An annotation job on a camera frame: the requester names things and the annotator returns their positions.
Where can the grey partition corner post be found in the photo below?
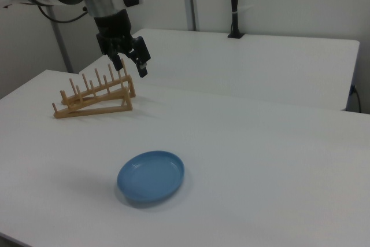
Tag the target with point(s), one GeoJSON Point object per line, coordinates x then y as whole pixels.
{"type": "Point", "coordinates": [62, 47]}

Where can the blue round plate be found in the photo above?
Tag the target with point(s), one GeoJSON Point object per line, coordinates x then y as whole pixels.
{"type": "Point", "coordinates": [150, 176]}

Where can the wooden plate rack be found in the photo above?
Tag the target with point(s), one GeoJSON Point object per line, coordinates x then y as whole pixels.
{"type": "Point", "coordinates": [95, 108]}

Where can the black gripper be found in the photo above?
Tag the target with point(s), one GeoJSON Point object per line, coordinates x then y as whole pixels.
{"type": "Point", "coordinates": [112, 25]}

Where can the black clamped mount pole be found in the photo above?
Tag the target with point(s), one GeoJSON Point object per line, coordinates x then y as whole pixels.
{"type": "Point", "coordinates": [234, 4]}

